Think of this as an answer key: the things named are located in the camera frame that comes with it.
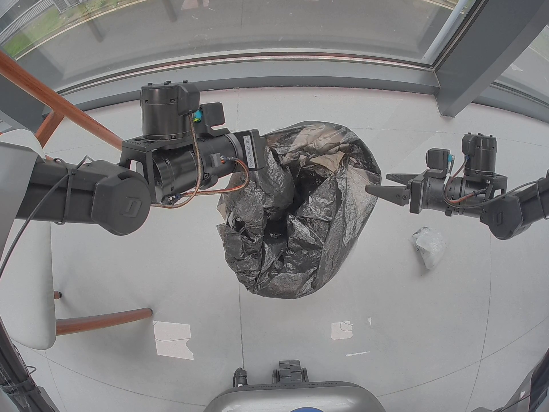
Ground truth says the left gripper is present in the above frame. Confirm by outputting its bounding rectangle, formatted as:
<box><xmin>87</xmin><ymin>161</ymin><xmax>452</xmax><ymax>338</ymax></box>
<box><xmin>151</xmin><ymin>129</ymin><xmax>268</xmax><ymax>201</ymax></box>

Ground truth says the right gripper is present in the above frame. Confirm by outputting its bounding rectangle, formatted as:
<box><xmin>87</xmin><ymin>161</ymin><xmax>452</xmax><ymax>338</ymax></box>
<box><xmin>365</xmin><ymin>170</ymin><xmax>486</xmax><ymax>219</ymax></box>

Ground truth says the black plastic bag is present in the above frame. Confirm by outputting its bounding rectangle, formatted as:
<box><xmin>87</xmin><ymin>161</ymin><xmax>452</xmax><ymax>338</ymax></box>
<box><xmin>216</xmin><ymin>120</ymin><xmax>383</xmax><ymax>300</ymax></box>

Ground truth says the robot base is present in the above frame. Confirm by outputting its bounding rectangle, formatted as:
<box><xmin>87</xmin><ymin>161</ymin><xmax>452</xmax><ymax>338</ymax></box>
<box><xmin>205</xmin><ymin>360</ymin><xmax>385</xmax><ymax>412</ymax></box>

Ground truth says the crumpled clear plastic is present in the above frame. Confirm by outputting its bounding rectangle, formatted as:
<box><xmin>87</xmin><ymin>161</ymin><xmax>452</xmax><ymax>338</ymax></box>
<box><xmin>410</xmin><ymin>227</ymin><xmax>447</xmax><ymax>271</ymax></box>

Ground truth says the window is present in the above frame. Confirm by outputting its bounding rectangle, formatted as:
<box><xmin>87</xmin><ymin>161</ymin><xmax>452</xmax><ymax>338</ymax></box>
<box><xmin>0</xmin><ymin>0</ymin><xmax>549</xmax><ymax>126</ymax></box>

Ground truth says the white cushioned wooden chair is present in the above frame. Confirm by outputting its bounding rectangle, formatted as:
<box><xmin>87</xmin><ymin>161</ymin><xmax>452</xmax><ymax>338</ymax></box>
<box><xmin>0</xmin><ymin>50</ymin><xmax>154</xmax><ymax>351</ymax></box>

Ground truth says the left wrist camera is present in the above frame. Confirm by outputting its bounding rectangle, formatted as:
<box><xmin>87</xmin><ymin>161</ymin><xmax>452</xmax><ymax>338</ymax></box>
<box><xmin>198</xmin><ymin>102</ymin><xmax>226</xmax><ymax>139</ymax></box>

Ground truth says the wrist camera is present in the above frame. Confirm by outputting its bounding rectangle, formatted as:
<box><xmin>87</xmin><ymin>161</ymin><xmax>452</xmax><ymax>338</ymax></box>
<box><xmin>198</xmin><ymin>102</ymin><xmax>226</xmax><ymax>139</ymax></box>
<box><xmin>425</xmin><ymin>147</ymin><xmax>452</xmax><ymax>176</ymax></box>

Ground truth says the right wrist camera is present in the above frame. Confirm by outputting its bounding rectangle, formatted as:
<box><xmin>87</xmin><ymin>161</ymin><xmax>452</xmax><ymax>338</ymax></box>
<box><xmin>425</xmin><ymin>147</ymin><xmax>452</xmax><ymax>176</ymax></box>

